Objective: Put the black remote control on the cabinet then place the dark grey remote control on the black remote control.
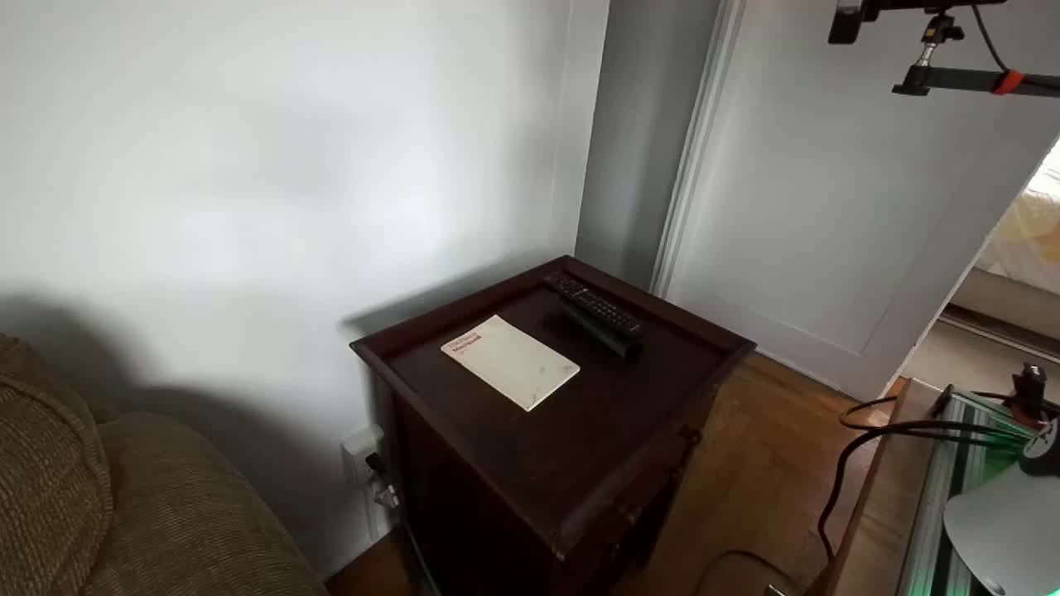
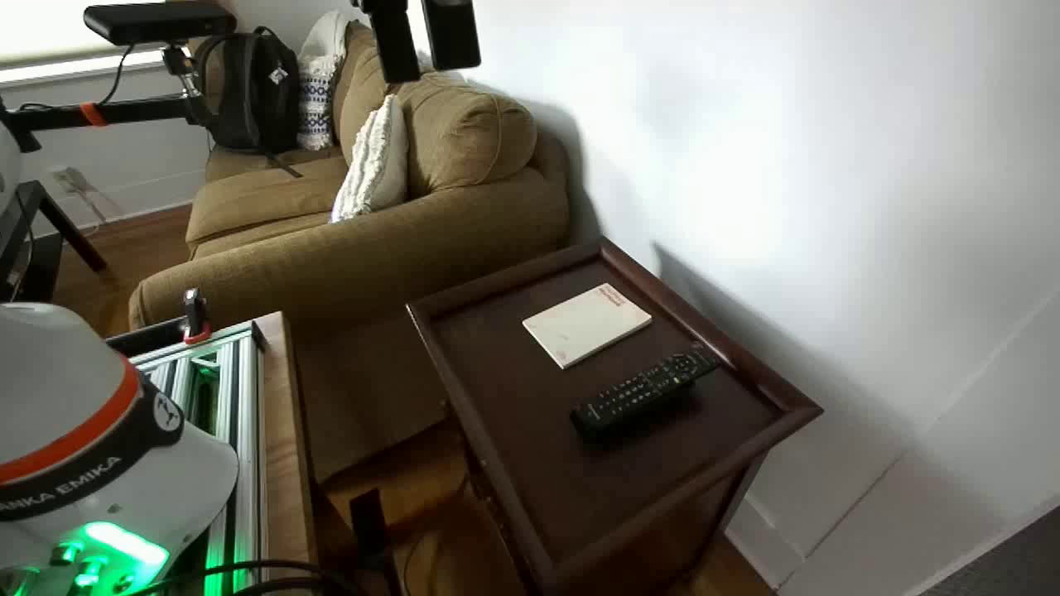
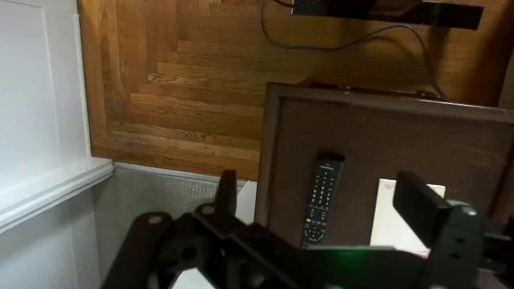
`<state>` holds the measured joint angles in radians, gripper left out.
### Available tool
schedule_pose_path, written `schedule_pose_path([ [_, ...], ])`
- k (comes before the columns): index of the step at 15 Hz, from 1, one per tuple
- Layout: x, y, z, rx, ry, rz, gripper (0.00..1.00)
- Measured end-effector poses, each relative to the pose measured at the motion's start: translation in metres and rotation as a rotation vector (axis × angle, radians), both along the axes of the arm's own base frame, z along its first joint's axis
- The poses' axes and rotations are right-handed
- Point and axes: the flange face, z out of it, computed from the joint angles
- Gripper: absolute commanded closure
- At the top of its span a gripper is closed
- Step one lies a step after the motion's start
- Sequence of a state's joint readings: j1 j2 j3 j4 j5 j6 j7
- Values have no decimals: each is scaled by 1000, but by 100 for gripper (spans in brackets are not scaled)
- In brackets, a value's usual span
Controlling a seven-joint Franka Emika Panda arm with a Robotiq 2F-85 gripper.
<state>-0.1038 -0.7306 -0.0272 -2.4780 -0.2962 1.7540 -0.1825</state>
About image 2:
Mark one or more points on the dark grey remote control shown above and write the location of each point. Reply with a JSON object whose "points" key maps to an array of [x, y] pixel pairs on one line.
{"points": [[584, 424]]}

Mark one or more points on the white knitted pillow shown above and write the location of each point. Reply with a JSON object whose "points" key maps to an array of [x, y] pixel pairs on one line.
{"points": [[373, 165]]}

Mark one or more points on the black stereo camera bar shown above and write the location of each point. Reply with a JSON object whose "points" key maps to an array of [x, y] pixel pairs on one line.
{"points": [[155, 21]]}

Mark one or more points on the black stand with orange tape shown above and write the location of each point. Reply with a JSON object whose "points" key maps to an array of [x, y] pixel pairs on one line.
{"points": [[121, 110]]}

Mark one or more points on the black side table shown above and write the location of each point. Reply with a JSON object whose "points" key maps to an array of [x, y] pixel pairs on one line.
{"points": [[22, 218]]}

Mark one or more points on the white wall outlet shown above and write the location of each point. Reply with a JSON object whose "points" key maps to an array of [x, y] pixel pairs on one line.
{"points": [[69, 181]]}

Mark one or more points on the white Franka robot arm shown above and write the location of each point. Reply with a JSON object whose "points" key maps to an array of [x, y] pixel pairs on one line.
{"points": [[77, 440]]}

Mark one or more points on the dark wooden cabinet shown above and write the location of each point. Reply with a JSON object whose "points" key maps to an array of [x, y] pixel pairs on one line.
{"points": [[617, 484]]}

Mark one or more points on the white booklet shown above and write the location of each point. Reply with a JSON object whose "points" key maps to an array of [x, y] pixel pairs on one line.
{"points": [[584, 326]]}

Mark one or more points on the blue white patterned cushion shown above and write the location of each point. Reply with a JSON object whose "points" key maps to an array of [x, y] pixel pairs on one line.
{"points": [[316, 118]]}

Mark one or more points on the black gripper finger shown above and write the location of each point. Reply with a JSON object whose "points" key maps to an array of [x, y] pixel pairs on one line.
{"points": [[451, 31], [393, 38]]}

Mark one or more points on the wooden board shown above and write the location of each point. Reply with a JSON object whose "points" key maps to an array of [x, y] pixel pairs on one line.
{"points": [[285, 440]]}

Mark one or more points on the white cloth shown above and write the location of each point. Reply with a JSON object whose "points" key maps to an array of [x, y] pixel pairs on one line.
{"points": [[330, 38]]}

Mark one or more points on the brown fabric sofa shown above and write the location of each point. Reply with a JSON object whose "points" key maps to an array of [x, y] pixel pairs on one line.
{"points": [[334, 254]]}

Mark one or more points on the black backpack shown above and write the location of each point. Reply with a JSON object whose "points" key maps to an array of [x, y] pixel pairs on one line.
{"points": [[254, 92]]}

